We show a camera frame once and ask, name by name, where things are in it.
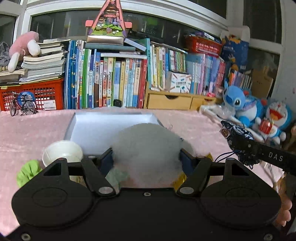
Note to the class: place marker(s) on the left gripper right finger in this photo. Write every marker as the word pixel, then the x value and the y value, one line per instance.
pixel 196 170

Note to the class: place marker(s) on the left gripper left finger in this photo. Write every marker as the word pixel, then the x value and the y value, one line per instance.
pixel 95 172

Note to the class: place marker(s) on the black patterned cloth pouch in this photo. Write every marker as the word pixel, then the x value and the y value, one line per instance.
pixel 233 133

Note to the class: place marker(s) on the green striped cloth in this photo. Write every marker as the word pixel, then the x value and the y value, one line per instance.
pixel 115 177

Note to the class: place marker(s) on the white paper cup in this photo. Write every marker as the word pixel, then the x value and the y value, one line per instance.
pixel 62 149

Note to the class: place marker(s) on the grey fluffy soft object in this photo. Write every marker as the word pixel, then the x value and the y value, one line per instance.
pixel 149 153

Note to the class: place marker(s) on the green scrunchie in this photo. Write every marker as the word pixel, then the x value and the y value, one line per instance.
pixel 28 171

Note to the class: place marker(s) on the person's hand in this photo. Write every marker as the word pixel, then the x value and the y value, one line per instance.
pixel 284 215

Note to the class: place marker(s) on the Doraemon plush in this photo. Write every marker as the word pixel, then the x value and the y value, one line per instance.
pixel 279 114

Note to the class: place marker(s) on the grey cardboard box tray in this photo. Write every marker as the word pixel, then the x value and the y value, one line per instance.
pixel 94 131

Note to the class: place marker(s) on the blue Stitch plush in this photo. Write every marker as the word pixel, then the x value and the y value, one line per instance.
pixel 246 107

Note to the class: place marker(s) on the small black box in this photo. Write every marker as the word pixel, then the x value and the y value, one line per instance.
pixel 117 103

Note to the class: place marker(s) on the pink tablecloth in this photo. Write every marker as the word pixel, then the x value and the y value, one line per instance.
pixel 23 138

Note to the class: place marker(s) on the wooden drawer organizer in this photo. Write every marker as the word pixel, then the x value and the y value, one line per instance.
pixel 175 101

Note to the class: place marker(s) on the red plastic crate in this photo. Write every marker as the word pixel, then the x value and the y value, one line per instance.
pixel 42 91

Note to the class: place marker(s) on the row of upright books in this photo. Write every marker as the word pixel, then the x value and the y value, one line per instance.
pixel 97 74

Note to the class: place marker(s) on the right row of books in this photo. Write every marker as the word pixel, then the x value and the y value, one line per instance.
pixel 208 72

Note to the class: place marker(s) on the miniature bicycle model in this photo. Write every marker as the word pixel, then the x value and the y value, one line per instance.
pixel 23 101

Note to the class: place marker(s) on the stack of lying books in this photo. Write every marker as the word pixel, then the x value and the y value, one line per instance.
pixel 49 64

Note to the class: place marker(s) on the red plastic basket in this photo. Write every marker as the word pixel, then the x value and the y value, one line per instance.
pixel 196 44

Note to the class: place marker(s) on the pink plush toy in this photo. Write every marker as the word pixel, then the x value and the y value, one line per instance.
pixel 26 44

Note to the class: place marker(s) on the triangular pink toy house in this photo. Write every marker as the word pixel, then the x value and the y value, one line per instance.
pixel 110 21

